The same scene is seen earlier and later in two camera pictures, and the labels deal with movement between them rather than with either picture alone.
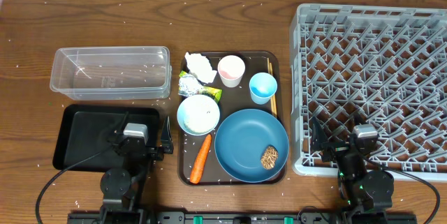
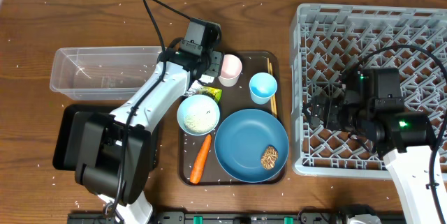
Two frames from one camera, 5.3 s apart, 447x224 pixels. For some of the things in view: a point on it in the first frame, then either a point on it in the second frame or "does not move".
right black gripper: (320, 143) -> (333, 105)
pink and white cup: (231, 69) does not move
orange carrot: (199, 164) does not move
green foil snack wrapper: (189, 85) does not move
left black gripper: (147, 151) -> (212, 63)
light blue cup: (262, 87) does not move
